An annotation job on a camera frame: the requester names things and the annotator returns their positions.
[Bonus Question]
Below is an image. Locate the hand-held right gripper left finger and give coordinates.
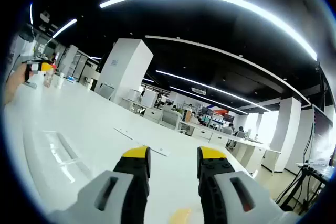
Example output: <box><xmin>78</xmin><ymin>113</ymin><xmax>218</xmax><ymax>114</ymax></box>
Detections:
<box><xmin>77</xmin><ymin>146</ymin><xmax>152</xmax><ymax>224</ymax></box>

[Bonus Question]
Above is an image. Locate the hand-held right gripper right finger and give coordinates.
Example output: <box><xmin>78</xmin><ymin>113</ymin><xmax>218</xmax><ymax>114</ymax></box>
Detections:
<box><xmin>196</xmin><ymin>146</ymin><xmax>283</xmax><ymax>224</ymax></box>

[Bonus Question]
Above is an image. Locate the clear plastic storage box lid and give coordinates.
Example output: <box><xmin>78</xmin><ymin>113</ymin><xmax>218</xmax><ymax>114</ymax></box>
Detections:
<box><xmin>41</xmin><ymin>129</ymin><xmax>92</xmax><ymax>184</ymax></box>

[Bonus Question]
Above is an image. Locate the clear bottle with red cap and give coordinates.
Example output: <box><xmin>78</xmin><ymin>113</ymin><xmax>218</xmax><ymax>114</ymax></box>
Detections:
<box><xmin>43</xmin><ymin>63</ymin><xmax>55</xmax><ymax>89</ymax></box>

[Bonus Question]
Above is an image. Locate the white cup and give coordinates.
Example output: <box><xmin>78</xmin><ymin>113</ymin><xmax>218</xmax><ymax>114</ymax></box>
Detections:
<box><xmin>55</xmin><ymin>72</ymin><xmax>65</xmax><ymax>89</ymax></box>

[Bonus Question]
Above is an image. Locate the row of white desks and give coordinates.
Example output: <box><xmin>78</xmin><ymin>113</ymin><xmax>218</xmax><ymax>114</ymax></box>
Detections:
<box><xmin>180</xmin><ymin>120</ymin><xmax>282</xmax><ymax>175</ymax></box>

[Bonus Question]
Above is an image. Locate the white flat bar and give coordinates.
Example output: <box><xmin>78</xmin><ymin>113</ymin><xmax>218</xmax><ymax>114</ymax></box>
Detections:
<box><xmin>113</xmin><ymin>127</ymin><xmax>172</xmax><ymax>157</ymax></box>

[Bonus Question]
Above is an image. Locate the grey office chair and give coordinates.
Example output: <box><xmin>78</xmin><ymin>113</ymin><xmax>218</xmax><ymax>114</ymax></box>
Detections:
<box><xmin>98</xmin><ymin>82</ymin><xmax>117</xmax><ymax>101</ymax></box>
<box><xmin>159</xmin><ymin>109</ymin><xmax>182</xmax><ymax>131</ymax></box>

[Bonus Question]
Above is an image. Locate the white square pillar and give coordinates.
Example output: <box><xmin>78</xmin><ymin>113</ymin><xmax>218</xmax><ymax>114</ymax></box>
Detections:
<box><xmin>269</xmin><ymin>97</ymin><xmax>303</xmax><ymax>174</ymax></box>
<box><xmin>93</xmin><ymin>38</ymin><xmax>154</xmax><ymax>104</ymax></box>

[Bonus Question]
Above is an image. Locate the white cabinet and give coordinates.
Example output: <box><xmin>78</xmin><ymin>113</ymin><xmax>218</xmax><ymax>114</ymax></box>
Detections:
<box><xmin>121</xmin><ymin>88</ymin><xmax>161</xmax><ymax>124</ymax></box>

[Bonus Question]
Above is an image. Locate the black monitor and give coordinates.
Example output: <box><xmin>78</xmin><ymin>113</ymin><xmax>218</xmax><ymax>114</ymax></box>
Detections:
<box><xmin>311</xmin><ymin>104</ymin><xmax>335</xmax><ymax>141</ymax></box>

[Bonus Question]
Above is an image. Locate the red wall sign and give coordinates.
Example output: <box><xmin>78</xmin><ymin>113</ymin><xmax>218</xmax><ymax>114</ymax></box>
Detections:
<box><xmin>217</xmin><ymin>108</ymin><xmax>236</xmax><ymax>120</ymax></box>

